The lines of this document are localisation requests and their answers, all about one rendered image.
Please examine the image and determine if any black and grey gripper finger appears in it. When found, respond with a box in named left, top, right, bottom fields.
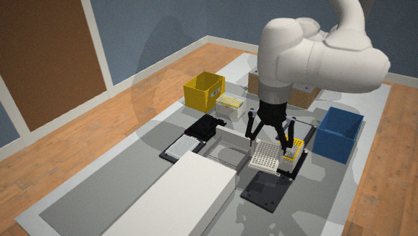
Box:
left=245, top=108, right=268, bottom=156
left=272, top=116, right=296, bottom=164

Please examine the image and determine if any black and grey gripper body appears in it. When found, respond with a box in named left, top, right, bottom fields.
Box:
left=257, top=100, right=287, bottom=127

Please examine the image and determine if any blue open-top bin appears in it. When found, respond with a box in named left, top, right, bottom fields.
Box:
left=312, top=106, right=364, bottom=164

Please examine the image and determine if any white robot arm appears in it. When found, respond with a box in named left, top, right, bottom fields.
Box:
left=257, top=0, right=391, bottom=104

